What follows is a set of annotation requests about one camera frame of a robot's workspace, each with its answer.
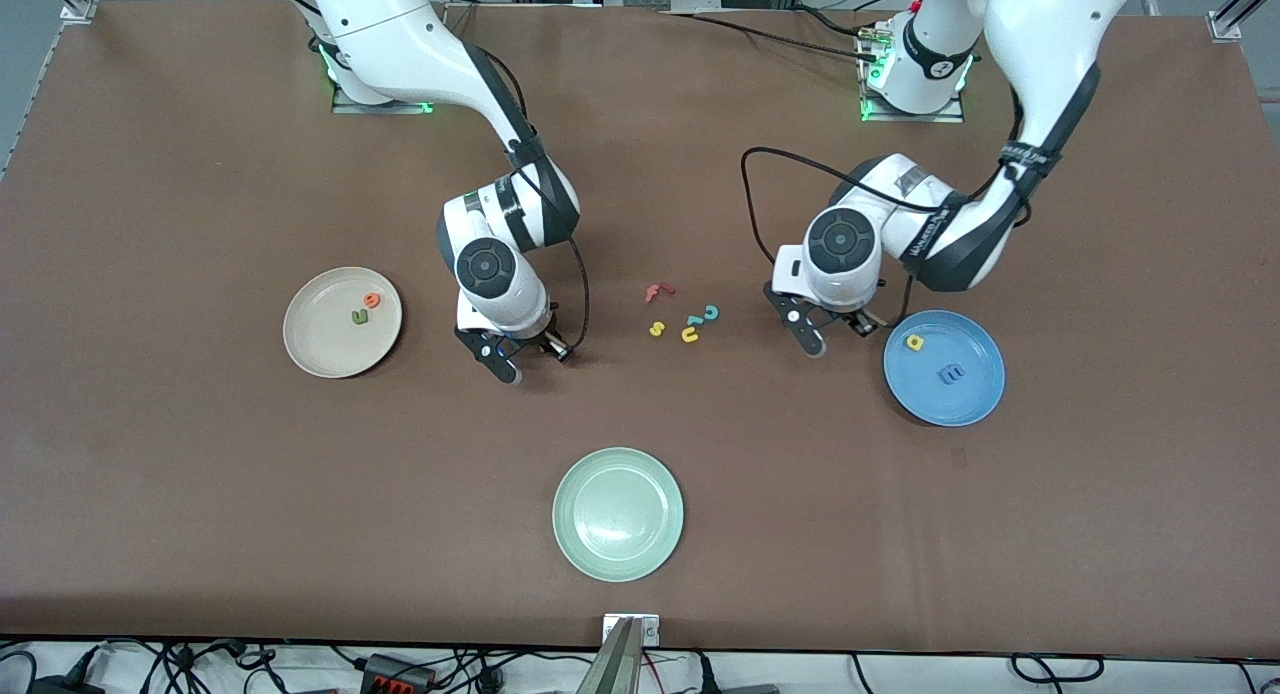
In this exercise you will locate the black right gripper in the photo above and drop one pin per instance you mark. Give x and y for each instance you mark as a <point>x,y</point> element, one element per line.
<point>537,342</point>

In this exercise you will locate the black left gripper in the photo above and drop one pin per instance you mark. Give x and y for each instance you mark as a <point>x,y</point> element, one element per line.
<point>853,320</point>

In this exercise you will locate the blue foam letter m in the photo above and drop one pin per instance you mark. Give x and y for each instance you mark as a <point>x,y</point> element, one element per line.
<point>952,374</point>

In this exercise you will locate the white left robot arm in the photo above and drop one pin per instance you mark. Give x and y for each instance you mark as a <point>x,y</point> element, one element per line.
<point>1040,34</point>

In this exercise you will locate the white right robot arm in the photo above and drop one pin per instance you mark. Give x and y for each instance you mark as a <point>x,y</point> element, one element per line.
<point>400,34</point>

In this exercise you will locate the red foam letter f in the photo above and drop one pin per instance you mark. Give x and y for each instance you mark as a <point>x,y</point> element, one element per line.
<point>654,293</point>

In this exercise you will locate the blue plate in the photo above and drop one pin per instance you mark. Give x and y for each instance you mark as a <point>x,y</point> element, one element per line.
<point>960,404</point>

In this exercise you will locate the pale green plate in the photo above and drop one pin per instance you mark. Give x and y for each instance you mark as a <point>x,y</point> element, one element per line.
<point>618,514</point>

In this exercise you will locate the beige brown plate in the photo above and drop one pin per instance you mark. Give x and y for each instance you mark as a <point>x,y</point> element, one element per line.
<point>330,344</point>

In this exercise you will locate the red black power strip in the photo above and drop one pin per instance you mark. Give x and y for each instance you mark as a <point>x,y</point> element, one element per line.
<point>395,674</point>

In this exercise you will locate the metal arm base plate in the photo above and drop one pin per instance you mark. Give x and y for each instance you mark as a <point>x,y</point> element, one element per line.
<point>900,118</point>
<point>400,107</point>

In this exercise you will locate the white post bracket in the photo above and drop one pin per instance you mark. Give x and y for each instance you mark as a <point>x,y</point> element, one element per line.
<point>650,630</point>

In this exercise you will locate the aluminium camera post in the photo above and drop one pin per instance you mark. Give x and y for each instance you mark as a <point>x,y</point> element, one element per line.
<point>612,664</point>

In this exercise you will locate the aluminium corner bracket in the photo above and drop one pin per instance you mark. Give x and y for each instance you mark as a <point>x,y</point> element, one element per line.
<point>78,9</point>
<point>1225,26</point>

